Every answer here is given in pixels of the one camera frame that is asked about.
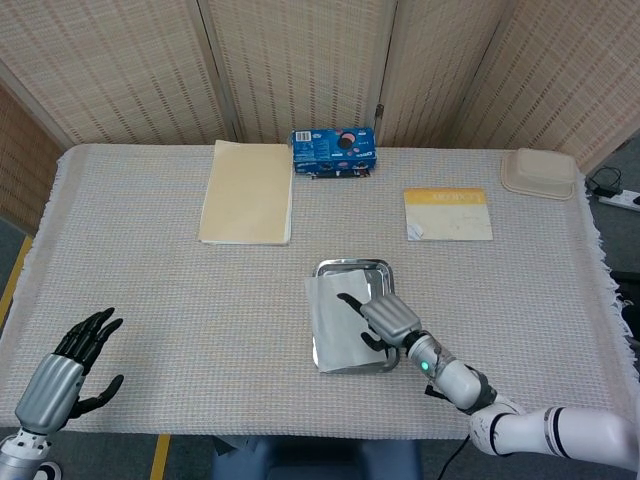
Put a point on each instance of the blue cookie box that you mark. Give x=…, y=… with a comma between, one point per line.
x=325, y=150

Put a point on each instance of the metal screen hinge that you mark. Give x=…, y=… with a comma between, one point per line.
x=379, y=111

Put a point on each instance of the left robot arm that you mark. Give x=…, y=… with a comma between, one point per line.
x=20, y=452

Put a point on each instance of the woven folding screen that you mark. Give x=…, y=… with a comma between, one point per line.
x=300, y=60

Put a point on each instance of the white woven tablecloth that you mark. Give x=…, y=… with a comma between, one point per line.
x=150, y=300

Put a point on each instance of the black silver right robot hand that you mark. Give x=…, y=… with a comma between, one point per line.
x=392, y=320

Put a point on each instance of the white power strip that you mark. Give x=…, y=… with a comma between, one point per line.
x=620, y=200

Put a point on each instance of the manila paper stack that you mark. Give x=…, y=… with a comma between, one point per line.
x=247, y=195

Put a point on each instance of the silver metal tray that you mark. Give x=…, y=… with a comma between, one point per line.
x=381, y=276

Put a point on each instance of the beige plastic container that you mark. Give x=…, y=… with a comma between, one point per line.
x=540, y=172

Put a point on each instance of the dark blue robot torso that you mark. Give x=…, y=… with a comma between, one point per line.
x=320, y=462

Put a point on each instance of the white paper sheet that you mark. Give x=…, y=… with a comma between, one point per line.
x=335, y=330

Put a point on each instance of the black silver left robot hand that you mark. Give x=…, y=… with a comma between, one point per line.
x=47, y=395

